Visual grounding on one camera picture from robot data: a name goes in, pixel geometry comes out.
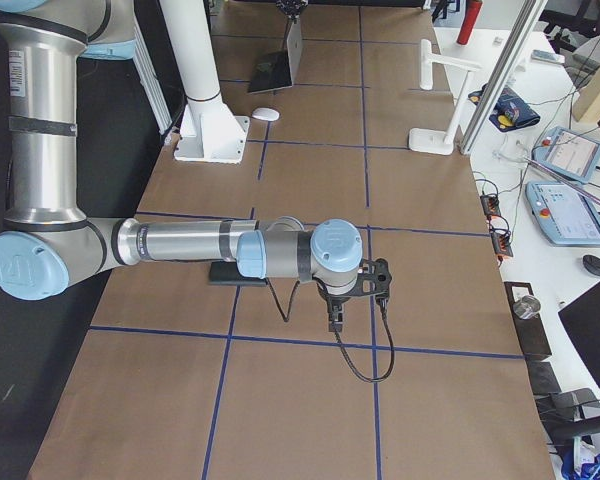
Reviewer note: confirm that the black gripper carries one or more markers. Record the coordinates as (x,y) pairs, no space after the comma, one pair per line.
(335,302)
(286,6)

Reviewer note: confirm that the grey laptop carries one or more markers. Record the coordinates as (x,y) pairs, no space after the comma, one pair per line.
(278,70)

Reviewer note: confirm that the white computer mouse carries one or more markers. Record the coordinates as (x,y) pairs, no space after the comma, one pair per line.
(265,114)

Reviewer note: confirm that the black mouse pad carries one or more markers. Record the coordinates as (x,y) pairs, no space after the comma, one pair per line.
(227,274)

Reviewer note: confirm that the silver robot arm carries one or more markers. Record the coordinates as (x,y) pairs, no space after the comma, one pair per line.
(117,150)

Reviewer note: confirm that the black desk mouse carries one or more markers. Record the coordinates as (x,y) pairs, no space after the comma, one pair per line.
(591,264)

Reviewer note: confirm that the red cylinder bottle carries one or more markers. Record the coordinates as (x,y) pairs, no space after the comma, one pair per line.
(472,11)

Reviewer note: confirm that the orange connector box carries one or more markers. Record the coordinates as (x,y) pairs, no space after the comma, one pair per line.
(498,227)

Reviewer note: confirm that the black box under cup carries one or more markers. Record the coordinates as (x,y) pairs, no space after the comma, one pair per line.
(530,332)

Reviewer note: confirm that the blue space pattern pouch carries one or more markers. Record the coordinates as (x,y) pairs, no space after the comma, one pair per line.
(512,113)

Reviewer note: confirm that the near teach pendant tablet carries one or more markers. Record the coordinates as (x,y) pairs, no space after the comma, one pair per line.
(565,217)

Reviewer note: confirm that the teach pendant tablet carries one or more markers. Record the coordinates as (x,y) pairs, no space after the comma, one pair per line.
(565,217)
(569,154)

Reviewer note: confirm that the far teach pendant tablet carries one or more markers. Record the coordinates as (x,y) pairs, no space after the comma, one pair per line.
(569,154)

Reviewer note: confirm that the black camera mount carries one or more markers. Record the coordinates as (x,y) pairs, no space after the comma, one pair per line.
(373,280)

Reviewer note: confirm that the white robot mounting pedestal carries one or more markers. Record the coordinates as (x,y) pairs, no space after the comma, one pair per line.
(209,132)

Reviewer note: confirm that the aluminium frame post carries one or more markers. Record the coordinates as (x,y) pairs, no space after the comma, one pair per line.
(504,67)

